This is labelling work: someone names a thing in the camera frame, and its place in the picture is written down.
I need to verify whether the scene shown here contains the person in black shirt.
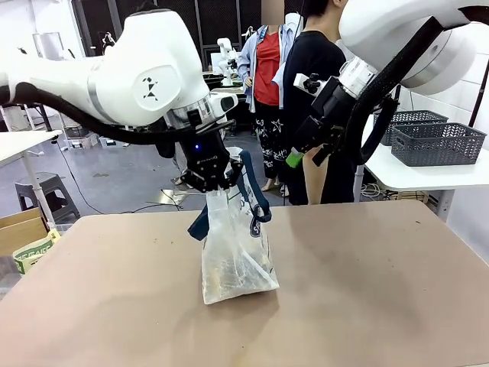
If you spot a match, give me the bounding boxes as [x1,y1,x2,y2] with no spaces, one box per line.
[281,0,358,206]

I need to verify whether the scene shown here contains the paper bag green print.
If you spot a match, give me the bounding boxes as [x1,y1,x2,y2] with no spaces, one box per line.
[13,228,62,275]

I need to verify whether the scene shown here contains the grey plastic lattice basket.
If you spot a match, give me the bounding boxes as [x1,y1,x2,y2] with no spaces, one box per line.
[376,109,450,147]
[391,122,488,167]

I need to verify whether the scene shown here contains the long black floor cable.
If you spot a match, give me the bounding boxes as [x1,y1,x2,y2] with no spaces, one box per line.
[57,141,184,215]

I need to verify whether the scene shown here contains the person in red top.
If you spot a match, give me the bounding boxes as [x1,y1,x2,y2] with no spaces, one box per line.
[237,22,297,196]

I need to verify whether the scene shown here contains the white table with round leg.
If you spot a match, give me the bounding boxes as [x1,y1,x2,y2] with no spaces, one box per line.
[0,129,64,232]

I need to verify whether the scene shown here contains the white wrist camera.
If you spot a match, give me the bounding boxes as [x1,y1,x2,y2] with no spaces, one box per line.
[293,72,330,99]
[209,93,238,115]

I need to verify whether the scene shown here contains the brown cardboard box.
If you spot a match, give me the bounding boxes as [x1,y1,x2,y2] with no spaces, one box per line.
[0,207,49,257]

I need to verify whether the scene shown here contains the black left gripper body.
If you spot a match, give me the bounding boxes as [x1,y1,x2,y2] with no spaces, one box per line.
[179,132,231,179]

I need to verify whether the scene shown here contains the brown wooden crate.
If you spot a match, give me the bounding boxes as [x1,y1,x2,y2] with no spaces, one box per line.
[397,190,431,203]

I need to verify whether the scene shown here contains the grey plastic stool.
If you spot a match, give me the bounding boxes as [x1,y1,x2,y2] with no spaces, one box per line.
[15,172,81,222]

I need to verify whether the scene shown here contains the large white table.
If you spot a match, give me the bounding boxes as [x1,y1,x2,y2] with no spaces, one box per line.
[353,114,489,222]

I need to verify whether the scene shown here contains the black stand pole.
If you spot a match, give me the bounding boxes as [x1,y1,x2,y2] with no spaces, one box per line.
[468,57,489,127]

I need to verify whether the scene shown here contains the silver sheet on floor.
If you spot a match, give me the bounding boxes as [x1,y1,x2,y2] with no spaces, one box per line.
[160,188,190,209]

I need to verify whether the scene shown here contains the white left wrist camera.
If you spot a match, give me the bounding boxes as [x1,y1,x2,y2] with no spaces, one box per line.
[209,93,238,115]

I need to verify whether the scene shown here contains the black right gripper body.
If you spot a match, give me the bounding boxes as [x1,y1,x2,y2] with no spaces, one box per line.
[296,78,358,150]

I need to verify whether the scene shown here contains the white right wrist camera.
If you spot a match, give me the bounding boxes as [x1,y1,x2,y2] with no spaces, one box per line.
[293,72,330,99]

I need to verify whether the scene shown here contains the person's right forearm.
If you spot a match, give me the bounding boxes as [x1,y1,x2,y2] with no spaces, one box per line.
[303,147,330,206]

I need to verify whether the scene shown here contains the grey storage bin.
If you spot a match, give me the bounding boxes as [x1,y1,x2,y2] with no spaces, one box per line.
[99,135,129,148]
[63,128,99,150]

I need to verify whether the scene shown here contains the clear shopping bag navy handles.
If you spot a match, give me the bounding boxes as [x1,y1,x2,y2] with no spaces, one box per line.
[186,147,280,306]

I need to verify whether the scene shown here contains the white cable bundle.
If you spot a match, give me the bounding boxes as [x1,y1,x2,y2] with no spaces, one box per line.
[361,182,394,200]

